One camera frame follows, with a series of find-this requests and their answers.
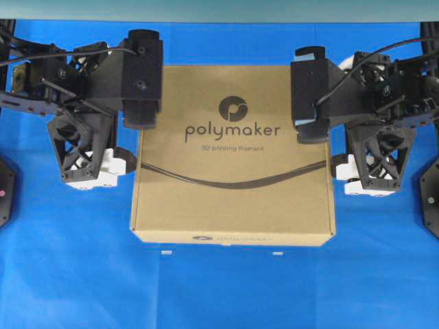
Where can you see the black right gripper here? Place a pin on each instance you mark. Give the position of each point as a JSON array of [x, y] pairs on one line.
[[312, 77]]

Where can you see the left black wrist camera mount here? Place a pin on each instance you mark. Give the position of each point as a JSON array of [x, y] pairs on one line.
[[85, 145]]

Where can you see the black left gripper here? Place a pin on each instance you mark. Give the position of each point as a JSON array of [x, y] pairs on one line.
[[128, 77]]

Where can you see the blue table cloth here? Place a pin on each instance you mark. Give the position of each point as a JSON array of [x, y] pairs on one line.
[[69, 259]]

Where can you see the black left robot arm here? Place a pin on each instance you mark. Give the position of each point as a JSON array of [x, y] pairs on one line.
[[44, 77]]

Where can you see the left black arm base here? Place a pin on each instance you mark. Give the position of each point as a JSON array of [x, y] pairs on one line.
[[8, 179]]

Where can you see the left white tape marker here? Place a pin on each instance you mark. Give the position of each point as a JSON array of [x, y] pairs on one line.
[[167, 252]]

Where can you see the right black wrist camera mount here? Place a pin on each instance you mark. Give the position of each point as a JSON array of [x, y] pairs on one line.
[[375, 158]]

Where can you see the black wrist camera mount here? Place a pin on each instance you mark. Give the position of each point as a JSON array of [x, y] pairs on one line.
[[375, 158], [85, 145]]

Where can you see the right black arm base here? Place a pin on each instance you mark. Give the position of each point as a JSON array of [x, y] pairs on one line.
[[428, 184]]

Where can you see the brown Polymaker cardboard box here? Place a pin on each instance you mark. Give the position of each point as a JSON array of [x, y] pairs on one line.
[[223, 165]]

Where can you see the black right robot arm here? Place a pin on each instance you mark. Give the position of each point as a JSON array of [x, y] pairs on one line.
[[401, 89]]

